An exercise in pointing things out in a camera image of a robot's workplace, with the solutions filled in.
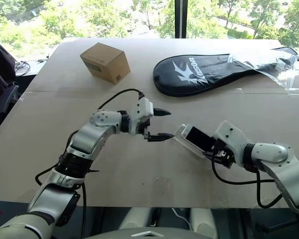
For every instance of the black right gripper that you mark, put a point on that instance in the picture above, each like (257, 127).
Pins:
(220, 155)

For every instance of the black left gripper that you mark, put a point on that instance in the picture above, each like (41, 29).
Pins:
(145, 124)

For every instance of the white smartphone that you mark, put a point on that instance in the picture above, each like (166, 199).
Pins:
(199, 138)

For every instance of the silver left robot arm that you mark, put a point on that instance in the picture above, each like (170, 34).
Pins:
(87, 139)

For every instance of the black racket cover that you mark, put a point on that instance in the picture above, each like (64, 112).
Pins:
(189, 74)

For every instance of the white rounded robot leg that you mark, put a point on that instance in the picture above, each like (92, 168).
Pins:
(137, 217)
(204, 221)

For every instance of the brown cardboard box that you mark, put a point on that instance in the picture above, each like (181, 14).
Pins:
(107, 62)

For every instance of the clear plastic bag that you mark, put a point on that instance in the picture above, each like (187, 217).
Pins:
(276, 67)

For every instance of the silver robot torso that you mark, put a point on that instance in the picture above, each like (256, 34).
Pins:
(149, 234)

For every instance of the black chair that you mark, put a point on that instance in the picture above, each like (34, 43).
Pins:
(1, 87)

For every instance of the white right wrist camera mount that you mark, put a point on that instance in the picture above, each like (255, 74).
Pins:
(229, 134)

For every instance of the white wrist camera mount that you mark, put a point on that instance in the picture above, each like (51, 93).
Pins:
(229, 134)
(142, 107)

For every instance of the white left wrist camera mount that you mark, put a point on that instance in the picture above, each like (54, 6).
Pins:
(142, 107)

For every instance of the black window frame post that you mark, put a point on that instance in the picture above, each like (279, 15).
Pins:
(181, 18)

